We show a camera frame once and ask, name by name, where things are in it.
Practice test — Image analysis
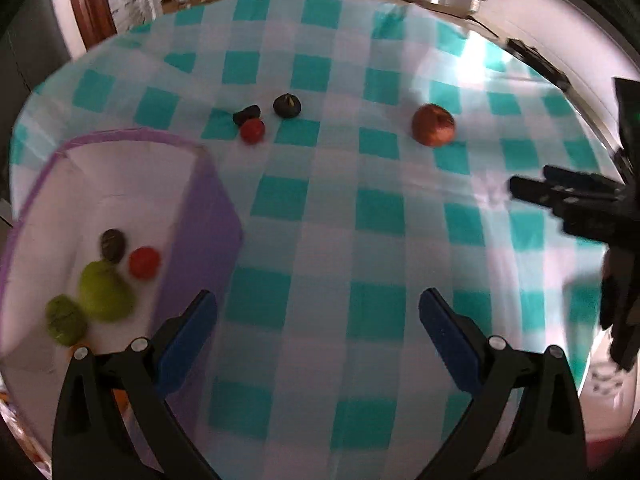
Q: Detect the orange tangerine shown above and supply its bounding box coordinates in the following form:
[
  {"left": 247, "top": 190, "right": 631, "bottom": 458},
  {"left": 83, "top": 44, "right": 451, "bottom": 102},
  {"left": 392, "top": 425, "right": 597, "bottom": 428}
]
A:
[
  {"left": 113, "top": 389, "right": 129, "bottom": 413},
  {"left": 67, "top": 341, "right": 92, "bottom": 358}
]

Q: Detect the black gas stove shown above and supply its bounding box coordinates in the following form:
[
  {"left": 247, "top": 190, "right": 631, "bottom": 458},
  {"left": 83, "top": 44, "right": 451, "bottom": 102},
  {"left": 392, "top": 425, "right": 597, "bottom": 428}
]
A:
[{"left": 504, "top": 38, "right": 572, "bottom": 92}]

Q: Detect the purple fabric storage box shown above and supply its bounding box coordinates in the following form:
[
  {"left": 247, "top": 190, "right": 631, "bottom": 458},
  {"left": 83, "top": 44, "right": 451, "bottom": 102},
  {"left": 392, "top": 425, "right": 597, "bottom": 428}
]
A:
[{"left": 1, "top": 129, "right": 243, "bottom": 479}]

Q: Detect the large red tomato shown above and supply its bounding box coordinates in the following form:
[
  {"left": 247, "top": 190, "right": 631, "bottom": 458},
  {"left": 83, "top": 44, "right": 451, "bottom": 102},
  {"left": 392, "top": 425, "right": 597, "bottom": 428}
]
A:
[{"left": 128, "top": 246, "right": 162, "bottom": 281}]

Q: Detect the orange tangerine front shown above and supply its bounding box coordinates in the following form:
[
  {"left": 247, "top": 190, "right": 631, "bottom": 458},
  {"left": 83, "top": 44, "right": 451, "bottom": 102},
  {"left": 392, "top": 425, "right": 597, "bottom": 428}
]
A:
[{"left": 67, "top": 341, "right": 92, "bottom": 358}]

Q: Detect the teal white checkered tablecloth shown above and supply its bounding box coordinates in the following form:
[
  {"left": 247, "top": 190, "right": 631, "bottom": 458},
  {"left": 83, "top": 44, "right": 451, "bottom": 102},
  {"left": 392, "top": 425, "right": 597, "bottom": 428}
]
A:
[{"left": 11, "top": 0, "right": 613, "bottom": 479}]

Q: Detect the small dark chestnut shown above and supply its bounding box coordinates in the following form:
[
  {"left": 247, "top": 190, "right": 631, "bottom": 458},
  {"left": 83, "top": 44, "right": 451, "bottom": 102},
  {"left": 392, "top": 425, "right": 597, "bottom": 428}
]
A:
[{"left": 232, "top": 104, "right": 262, "bottom": 128}]

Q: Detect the orange tangerine back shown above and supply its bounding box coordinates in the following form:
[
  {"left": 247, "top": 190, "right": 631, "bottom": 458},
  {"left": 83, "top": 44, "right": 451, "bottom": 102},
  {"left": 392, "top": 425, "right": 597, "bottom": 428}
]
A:
[{"left": 113, "top": 389, "right": 129, "bottom": 413}]

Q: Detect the person's right hand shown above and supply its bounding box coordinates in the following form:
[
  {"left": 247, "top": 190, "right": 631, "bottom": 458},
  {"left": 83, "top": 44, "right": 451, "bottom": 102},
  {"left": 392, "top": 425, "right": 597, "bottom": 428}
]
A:
[{"left": 598, "top": 246, "right": 640, "bottom": 373}]

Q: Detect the dark grey refrigerator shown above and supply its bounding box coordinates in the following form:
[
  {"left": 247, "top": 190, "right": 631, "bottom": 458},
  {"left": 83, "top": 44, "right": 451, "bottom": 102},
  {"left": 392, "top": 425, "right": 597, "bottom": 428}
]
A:
[{"left": 1, "top": 0, "right": 72, "bottom": 112}]

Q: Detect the dark chestnut with stem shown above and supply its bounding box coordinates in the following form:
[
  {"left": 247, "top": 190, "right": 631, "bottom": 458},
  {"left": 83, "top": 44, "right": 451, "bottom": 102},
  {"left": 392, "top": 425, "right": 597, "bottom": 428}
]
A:
[{"left": 272, "top": 93, "right": 302, "bottom": 119}]

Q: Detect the small red cherry tomato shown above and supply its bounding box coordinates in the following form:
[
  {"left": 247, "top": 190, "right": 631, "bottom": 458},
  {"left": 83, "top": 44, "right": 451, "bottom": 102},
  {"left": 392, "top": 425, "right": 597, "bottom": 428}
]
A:
[{"left": 240, "top": 118, "right": 266, "bottom": 145}]

